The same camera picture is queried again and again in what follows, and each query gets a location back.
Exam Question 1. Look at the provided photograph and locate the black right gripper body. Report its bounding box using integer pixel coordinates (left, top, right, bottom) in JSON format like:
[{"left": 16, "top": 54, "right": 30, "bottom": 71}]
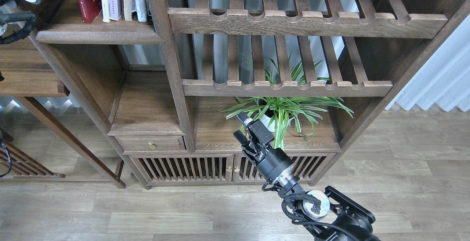
[{"left": 247, "top": 146, "right": 295, "bottom": 185}]

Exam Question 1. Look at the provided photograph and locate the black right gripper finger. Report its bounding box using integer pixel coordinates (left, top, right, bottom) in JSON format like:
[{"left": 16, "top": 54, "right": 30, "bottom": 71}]
[{"left": 236, "top": 112, "right": 275, "bottom": 149}]

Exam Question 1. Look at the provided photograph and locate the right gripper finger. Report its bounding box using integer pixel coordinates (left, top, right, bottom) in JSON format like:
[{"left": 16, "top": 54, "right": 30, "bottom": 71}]
[{"left": 233, "top": 129, "right": 260, "bottom": 161}]

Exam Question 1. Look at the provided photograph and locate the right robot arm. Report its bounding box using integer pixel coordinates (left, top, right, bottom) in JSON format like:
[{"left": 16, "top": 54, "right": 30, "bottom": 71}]
[{"left": 234, "top": 112, "right": 378, "bottom": 241}]

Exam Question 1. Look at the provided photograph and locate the white plant pot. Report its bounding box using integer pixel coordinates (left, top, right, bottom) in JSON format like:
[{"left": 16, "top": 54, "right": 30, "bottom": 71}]
[{"left": 258, "top": 110, "right": 294, "bottom": 132}]

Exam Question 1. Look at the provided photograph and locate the green spider plant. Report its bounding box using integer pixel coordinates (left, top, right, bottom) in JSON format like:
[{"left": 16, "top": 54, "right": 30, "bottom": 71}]
[{"left": 220, "top": 56, "right": 355, "bottom": 151}]

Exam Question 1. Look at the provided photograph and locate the wooden side table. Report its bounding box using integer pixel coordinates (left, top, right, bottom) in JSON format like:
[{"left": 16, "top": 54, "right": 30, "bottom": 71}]
[{"left": 1, "top": 39, "right": 126, "bottom": 189}]

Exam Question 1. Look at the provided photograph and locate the brass drawer knob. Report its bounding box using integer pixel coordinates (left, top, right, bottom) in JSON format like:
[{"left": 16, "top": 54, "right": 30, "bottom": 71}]
[{"left": 148, "top": 141, "right": 156, "bottom": 150}]

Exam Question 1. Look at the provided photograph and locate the dark wooden bookshelf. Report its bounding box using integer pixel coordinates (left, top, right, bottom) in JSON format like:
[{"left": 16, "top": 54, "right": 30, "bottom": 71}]
[{"left": 18, "top": 0, "right": 469, "bottom": 187}]

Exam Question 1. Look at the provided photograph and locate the white curtain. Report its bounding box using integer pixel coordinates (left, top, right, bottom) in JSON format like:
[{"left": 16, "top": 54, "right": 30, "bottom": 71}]
[{"left": 386, "top": 17, "right": 470, "bottom": 112}]

